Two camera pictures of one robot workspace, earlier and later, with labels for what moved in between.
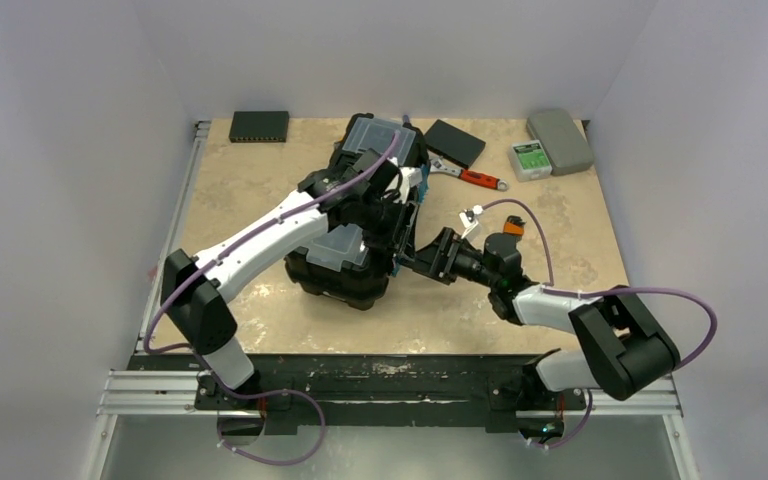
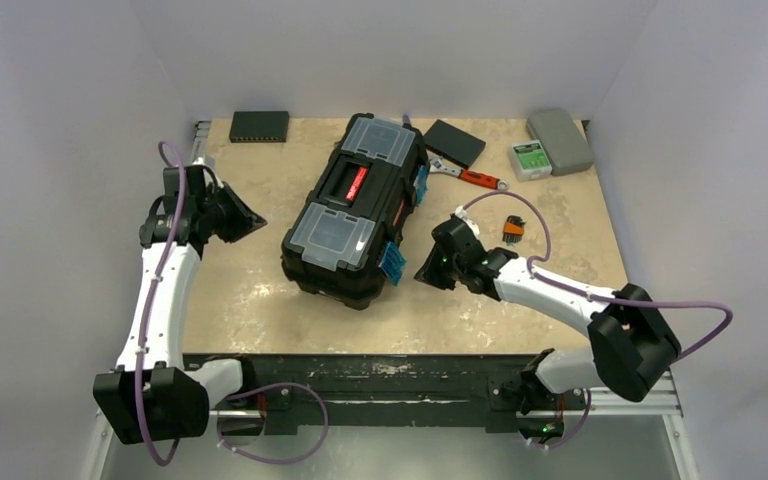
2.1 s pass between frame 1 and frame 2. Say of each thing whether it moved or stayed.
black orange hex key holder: stayed
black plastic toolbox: stayed
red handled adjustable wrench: stayed
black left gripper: moved
